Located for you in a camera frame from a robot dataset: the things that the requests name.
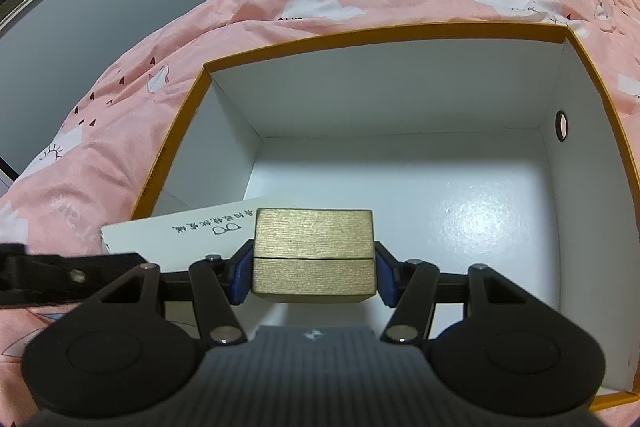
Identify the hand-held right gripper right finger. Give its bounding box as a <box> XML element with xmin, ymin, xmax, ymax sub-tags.
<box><xmin>374</xmin><ymin>241</ymin><xmax>543</xmax><ymax>347</ymax></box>

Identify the gold box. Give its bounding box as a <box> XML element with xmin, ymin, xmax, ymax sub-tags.
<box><xmin>251</xmin><ymin>208</ymin><xmax>377</xmax><ymax>305</ymax></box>

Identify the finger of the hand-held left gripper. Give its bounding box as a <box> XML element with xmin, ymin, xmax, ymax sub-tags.
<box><xmin>0</xmin><ymin>243</ymin><xmax>151</xmax><ymax>308</ymax></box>

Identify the orange cardboard box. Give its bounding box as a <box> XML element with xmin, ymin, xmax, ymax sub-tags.
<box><xmin>131</xmin><ymin>23</ymin><xmax>640</xmax><ymax>412</ymax></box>

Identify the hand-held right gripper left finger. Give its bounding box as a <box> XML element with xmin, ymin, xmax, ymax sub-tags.
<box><xmin>102</xmin><ymin>241</ymin><xmax>256</xmax><ymax>348</ymax></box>

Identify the white box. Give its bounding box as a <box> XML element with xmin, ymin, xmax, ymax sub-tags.
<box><xmin>100</xmin><ymin>194</ymin><xmax>261</xmax><ymax>274</ymax></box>

